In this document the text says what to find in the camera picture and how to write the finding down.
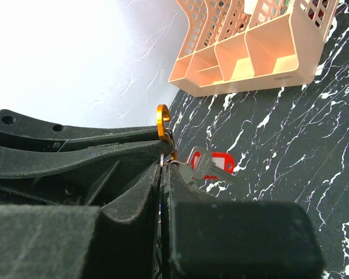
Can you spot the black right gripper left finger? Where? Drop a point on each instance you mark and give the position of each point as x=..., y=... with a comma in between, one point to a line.
x=113, y=241

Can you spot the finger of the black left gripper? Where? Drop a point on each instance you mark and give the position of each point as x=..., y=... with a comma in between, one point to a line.
x=25, y=133
x=91, y=176

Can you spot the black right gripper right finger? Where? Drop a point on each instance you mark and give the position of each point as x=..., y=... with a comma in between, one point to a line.
x=207, y=238

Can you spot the silver key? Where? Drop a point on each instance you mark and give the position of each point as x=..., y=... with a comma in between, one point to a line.
x=187, y=174

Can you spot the orange S-shaped carabiner keyring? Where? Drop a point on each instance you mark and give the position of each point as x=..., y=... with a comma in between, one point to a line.
x=165, y=134

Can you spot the red key tag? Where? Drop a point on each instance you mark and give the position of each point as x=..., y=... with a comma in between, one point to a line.
x=205, y=162

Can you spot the orange plastic file organizer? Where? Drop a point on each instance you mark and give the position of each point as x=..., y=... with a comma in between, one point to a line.
x=228, y=50

